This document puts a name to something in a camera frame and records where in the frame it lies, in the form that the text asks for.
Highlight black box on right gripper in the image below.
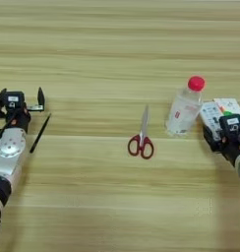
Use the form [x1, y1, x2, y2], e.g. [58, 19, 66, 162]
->
[218, 113, 240, 139]

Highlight red handled scissors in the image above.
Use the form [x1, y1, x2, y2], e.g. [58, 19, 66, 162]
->
[127, 104, 155, 160]

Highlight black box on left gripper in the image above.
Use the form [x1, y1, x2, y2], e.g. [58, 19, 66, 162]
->
[5, 91, 26, 110]

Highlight white remote control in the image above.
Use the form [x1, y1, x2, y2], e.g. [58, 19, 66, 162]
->
[199, 100, 225, 143]

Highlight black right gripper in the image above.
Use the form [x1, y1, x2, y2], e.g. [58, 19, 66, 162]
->
[202, 124, 240, 166]

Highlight black pen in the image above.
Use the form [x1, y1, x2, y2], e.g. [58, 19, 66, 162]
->
[29, 112, 52, 155]

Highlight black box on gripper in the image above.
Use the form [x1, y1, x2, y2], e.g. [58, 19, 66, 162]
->
[5, 91, 26, 110]
[218, 113, 240, 139]

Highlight clear bottle with red cap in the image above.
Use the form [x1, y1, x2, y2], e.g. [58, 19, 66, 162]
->
[164, 75, 207, 137]

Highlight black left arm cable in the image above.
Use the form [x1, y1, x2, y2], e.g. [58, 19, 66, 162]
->
[0, 113, 15, 147]

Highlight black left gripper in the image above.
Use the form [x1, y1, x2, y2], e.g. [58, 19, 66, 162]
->
[0, 86, 46, 133]

